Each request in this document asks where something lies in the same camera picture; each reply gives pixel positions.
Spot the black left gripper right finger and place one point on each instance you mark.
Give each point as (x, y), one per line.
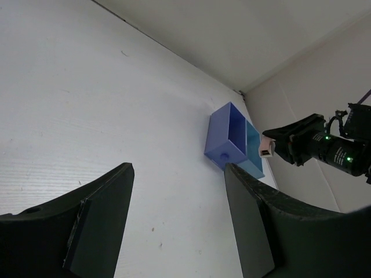
(280, 236)

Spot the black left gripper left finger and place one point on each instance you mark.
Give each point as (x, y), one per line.
(78, 234)

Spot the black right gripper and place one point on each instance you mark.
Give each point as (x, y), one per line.
(305, 139)

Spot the pink white correction tape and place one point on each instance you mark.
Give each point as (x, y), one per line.
(267, 147)

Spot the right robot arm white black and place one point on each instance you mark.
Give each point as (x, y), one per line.
(351, 157)

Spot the blue two-compartment container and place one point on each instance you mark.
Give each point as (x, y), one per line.
(231, 138)

